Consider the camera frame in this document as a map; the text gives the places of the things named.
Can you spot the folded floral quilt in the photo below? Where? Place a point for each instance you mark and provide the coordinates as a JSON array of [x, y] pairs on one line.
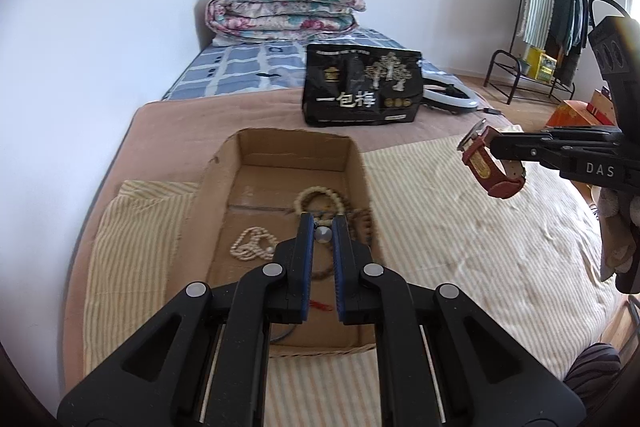
[[263, 20]]

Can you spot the dark green bangle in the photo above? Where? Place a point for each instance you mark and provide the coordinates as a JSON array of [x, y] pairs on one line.
[[279, 332]]

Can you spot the brown bed blanket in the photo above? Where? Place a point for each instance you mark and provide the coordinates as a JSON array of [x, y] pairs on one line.
[[200, 121]]

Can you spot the dark hanging clothes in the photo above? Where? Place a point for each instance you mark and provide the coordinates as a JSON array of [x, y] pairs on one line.
[[567, 37]]

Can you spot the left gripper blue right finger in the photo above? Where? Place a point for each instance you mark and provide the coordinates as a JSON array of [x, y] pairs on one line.
[[442, 360]]

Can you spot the cardboard box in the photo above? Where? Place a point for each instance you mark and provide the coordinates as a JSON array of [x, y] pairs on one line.
[[253, 181]]

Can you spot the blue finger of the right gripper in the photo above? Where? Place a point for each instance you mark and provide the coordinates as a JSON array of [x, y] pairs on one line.
[[542, 155], [520, 136]]

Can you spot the orange covered low table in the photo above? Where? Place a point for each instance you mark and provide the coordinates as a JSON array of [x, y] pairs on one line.
[[572, 113]]

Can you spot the stacked gift boxes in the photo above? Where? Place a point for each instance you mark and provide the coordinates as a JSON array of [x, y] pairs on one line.
[[602, 108]]

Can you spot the white pearl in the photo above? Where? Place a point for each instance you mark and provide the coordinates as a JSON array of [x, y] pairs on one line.
[[323, 235]]

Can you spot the striped yellow blanket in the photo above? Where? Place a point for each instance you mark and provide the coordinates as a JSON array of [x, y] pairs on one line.
[[532, 262]]

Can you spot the red cord jade pendant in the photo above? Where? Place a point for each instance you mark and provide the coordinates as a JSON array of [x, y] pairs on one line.
[[320, 306]]

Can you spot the gloved right hand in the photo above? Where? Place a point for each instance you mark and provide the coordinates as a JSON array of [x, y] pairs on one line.
[[618, 215]]

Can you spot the black clothes rack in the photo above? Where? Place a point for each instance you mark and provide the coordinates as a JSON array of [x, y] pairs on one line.
[[544, 50]]

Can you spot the yellow crate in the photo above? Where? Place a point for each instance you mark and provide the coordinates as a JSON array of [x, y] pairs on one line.
[[541, 65]]

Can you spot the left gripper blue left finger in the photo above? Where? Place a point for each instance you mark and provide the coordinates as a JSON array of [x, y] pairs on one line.
[[202, 359]]

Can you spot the white ring light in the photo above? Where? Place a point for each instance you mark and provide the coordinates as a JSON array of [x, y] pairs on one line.
[[448, 93]]

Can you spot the black snack bag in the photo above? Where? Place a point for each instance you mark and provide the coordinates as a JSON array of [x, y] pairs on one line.
[[349, 85]]

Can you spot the blue checkered bedsheet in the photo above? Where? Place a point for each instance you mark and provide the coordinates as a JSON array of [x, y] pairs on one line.
[[243, 67]]

